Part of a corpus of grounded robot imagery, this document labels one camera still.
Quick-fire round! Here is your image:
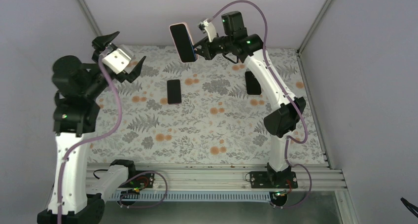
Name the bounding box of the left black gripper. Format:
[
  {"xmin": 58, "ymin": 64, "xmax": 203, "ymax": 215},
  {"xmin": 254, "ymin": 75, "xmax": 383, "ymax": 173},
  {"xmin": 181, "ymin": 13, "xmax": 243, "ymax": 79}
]
[{"xmin": 83, "ymin": 31, "xmax": 144, "ymax": 100}]

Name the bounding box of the black phone case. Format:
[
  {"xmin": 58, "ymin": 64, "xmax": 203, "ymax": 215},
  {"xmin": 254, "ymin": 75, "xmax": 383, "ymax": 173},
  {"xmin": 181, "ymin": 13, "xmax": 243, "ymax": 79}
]
[{"xmin": 244, "ymin": 71, "xmax": 262, "ymax": 95}]

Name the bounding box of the phone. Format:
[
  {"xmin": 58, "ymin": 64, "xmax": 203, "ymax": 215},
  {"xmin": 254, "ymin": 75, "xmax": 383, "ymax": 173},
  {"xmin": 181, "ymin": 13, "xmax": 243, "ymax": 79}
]
[
  {"xmin": 167, "ymin": 79, "xmax": 182, "ymax": 105},
  {"xmin": 169, "ymin": 22, "xmax": 198, "ymax": 63}
]

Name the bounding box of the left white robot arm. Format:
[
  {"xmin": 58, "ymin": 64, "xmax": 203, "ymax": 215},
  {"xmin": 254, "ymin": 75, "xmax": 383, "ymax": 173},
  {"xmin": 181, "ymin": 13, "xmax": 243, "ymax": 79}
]
[{"xmin": 37, "ymin": 32, "xmax": 143, "ymax": 224}]

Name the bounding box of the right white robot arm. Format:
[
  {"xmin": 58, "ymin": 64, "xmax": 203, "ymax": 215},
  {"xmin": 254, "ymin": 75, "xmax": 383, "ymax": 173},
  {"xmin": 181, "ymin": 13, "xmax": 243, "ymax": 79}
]
[{"xmin": 194, "ymin": 11, "xmax": 306, "ymax": 188}]

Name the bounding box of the floral patterned table mat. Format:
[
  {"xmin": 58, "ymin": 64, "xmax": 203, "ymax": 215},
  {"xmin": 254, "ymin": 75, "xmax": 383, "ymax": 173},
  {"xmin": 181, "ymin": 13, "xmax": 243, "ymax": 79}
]
[{"xmin": 85, "ymin": 45, "xmax": 327, "ymax": 166}]

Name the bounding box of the black object at edge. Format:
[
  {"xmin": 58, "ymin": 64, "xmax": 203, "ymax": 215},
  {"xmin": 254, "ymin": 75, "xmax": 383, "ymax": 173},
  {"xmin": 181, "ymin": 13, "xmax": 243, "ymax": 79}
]
[{"xmin": 400, "ymin": 197, "xmax": 418, "ymax": 218}]

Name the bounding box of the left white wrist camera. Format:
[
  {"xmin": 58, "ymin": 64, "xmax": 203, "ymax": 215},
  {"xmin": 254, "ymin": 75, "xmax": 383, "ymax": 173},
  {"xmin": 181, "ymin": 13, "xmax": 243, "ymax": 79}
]
[{"xmin": 102, "ymin": 43, "xmax": 134, "ymax": 74}]

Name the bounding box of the right aluminium frame post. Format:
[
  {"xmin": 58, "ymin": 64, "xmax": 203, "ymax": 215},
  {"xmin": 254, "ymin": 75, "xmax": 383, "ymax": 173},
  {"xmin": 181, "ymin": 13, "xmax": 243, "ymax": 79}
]
[{"xmin": 297, "ymin": 0, "xmax": 333, "ymax": 56}]

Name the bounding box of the aluminium frame post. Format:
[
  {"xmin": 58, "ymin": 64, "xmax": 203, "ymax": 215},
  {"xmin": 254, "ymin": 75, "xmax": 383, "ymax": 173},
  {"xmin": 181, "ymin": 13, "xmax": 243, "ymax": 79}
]
[
  {"xmin": 297, "ymin": 0, "xmax": 333, "ymax": 56},
  {"xmin": 77, "ymin": 0, "xmax": 102, "ymax": 37}
]

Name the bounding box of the left aluminium frame post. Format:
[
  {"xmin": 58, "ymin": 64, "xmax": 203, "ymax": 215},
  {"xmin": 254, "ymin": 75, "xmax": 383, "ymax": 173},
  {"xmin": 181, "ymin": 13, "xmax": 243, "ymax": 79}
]
[{"xmin": 77, "ymin": 0, "xmax": 102, "ymax": 37}]

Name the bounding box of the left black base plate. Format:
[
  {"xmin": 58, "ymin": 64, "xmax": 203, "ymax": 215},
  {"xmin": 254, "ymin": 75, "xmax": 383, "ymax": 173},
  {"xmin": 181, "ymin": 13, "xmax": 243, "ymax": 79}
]
[{"xmin": 119, "ymin": 173, "xmax": 155, "ymax": 189}]

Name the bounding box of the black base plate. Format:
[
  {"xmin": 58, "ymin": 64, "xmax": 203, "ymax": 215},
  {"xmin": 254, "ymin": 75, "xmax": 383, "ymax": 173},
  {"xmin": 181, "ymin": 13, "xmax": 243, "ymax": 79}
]
[
  {"xmin": 119, "ymin": 173, "xmax": 155, "ymax": 189},
  {"xmin": 245, "ymin": 171, "xmax": 298, "ymax": 189}
]

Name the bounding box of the aluminium mounting rail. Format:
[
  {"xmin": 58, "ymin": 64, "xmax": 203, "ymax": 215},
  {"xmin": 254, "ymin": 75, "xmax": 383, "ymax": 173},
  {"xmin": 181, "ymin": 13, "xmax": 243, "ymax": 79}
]
[{"xmin": 136, "ymin": 164, "xmax": 347, "ymax": 191}]

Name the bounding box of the slotted grey cable duct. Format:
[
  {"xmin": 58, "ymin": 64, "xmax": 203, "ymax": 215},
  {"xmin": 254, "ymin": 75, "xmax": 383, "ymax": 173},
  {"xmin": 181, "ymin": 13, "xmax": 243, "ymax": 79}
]
[{"xmin": 122, "ymin": 190, "xmax": 272, "ymax": 202}]

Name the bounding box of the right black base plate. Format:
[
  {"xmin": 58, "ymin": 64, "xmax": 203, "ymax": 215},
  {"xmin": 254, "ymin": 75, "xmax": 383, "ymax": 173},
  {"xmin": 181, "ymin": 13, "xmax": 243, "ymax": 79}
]
[{"xmin": 245, "ymin": 171, "xmax": 298, "ymax": 189}]

